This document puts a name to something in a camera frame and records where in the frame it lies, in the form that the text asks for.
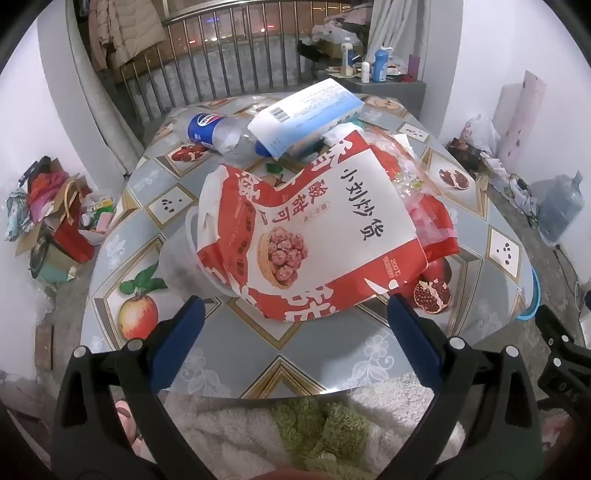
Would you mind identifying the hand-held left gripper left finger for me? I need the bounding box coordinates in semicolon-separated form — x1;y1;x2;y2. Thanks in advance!
50;295;218;480

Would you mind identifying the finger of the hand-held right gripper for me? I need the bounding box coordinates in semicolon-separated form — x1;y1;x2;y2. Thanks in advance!
536;305;575;344

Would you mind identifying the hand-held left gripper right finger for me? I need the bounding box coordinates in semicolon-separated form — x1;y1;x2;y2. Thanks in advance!
383;293;541;480

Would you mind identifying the blue plastic basin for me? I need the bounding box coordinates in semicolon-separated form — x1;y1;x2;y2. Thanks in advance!
517;268;541;321

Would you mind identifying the clear plastic cup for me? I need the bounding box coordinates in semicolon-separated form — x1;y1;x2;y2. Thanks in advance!
157;205;241;298

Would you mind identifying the red flower print zip bag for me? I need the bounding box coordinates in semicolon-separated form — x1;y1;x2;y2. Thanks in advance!
406;194;460;278

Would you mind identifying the red white paper snack bag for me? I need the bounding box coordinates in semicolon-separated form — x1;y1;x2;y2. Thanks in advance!
196;130;432;324

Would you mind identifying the clear bottle with blue label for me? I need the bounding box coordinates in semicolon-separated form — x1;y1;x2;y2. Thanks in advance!
187;112;275;160

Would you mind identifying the white and blue carton box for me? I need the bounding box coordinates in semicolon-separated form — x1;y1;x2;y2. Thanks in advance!
248;78;365;160

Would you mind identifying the pink slipper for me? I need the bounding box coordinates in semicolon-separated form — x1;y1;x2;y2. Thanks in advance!
115;399;144;457

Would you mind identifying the white and green fleece robe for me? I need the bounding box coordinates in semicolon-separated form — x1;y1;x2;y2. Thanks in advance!
157;374;467;480

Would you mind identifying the large blue water jug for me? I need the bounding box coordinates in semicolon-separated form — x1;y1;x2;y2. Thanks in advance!
538;171;585;245

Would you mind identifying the red gift bag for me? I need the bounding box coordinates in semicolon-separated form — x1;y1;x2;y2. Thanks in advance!
53;178;100;264

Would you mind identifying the dark brown box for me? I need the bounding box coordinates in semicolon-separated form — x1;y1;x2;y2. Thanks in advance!
448;138;483;167

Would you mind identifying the white plastic shopping bag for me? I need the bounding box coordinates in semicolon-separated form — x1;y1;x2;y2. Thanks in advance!
462;114;502;153

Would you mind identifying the pile of clothes and cardboard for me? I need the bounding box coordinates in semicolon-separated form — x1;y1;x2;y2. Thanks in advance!
4;157;116;282

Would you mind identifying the pink paper roll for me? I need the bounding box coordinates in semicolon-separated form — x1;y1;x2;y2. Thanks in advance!
501;70;547;162

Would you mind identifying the blue detergent bottle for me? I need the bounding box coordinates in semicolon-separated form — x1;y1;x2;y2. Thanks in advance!
373;46;391;84

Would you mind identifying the metal balcony railing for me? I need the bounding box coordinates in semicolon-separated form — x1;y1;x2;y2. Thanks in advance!
111;0;375;134

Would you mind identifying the black bag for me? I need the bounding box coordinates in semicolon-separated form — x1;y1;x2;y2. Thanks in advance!
298;41;334;64

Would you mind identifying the beige padded jacket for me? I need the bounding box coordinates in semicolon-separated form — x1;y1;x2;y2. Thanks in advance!
88;0;167;72

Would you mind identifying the white curtain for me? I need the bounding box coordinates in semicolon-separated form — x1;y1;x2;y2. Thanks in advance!
367;0;428;51

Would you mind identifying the white plastic bag on boxes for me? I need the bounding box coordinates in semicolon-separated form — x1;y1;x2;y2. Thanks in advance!
311;21;365;47

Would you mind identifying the power strip with cables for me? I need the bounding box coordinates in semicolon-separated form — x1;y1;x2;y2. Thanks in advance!
505;173;543;227

